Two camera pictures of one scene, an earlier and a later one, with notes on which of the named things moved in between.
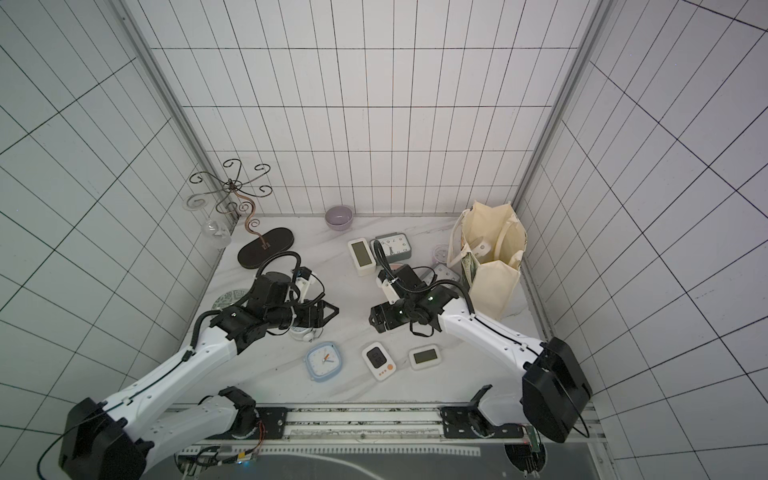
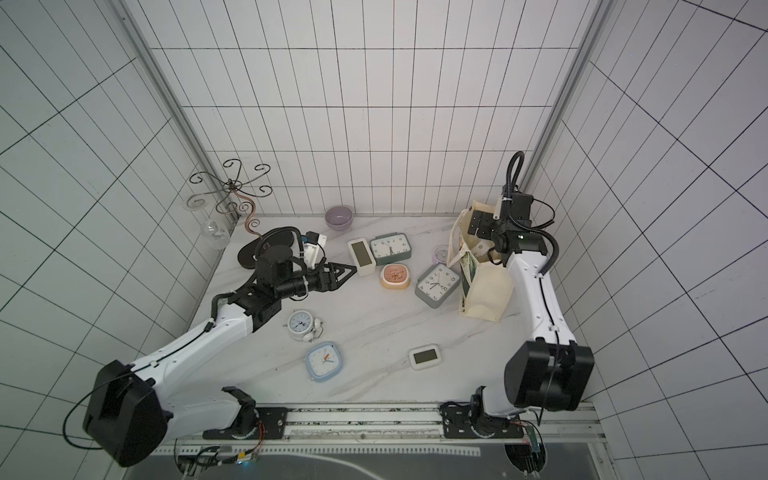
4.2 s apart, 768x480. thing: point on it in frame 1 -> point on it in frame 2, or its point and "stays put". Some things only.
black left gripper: [319, 320] -> [334, 283]
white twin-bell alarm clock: [305, 333] stays put
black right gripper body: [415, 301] -> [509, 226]
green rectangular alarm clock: [396, 246] stays put
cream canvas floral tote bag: [491, 241] stays put
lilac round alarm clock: [440, 253] stays put
